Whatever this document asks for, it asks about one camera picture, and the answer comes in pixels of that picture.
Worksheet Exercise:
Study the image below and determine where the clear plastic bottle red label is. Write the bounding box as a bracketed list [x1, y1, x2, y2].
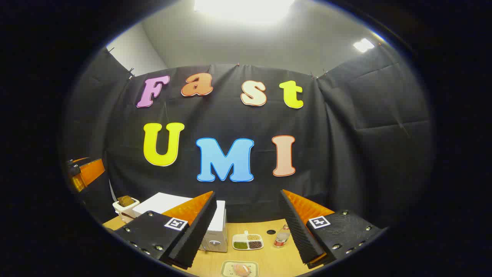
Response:
[274, 225, 291, 248]

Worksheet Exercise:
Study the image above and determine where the black backdrop cloth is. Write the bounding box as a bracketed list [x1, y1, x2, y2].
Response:
[63, 45, 435, 231]

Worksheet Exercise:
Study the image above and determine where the small ceiling light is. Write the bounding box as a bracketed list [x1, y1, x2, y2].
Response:
[353, 38, 375, 53]

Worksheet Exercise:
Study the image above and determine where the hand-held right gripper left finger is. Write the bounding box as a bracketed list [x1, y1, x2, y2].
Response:
[115, 190, 218, 270]

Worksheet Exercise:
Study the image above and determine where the white toaster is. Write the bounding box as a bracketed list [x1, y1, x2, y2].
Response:
[113, 196, 141, 224]

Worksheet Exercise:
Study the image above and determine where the white microwave oven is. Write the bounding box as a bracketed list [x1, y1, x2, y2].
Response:
[132, 192, 228, 253]

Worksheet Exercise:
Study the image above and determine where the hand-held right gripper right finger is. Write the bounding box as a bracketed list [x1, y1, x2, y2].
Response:
[279, 189, 385, 269]

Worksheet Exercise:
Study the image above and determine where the pale square plate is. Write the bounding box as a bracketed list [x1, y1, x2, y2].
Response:
[221, 260, 259, 277]

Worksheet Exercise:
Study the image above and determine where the large ceiling light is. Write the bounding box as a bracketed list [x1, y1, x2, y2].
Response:
[194, 0, 294, 23]

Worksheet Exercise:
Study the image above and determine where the white divided bean dish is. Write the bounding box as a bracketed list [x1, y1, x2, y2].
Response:
[232, 230, 264, 251]

